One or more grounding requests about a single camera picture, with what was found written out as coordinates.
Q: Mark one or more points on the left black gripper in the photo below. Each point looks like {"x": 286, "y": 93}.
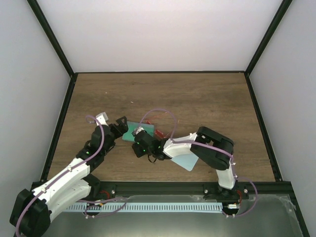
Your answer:
{"x": 124, "y": 128}

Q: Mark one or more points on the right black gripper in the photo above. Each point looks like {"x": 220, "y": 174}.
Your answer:
{"x": 139, "y": 152}

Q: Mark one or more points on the teal glasses case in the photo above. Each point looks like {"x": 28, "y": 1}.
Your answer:
{"x": 149, "y": 128}

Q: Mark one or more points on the red transparent sunglasses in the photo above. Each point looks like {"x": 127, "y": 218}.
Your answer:
{"x": 164, "y": 121}

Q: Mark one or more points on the light blue cleaning cloth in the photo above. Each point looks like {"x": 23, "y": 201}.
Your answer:
{"x": 186, "y": 161}

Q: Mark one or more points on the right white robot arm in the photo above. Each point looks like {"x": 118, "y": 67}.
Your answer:
{"x": 213, "y": 148}

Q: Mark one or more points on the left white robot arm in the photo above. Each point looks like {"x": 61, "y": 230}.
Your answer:
{"x": 34, "y": 210}

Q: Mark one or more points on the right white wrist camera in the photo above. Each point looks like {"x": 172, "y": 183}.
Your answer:
{"x": 137, "y": 130}

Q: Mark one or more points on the light blue slotted cable duct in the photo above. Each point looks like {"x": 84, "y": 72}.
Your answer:
{"x": 144, "y": 207}

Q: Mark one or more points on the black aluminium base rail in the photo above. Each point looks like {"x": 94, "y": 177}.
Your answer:
{"x": 191, "y": 188}

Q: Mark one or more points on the black enclosure frame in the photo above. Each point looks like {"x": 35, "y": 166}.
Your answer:
{"x": 280, "y": 13}

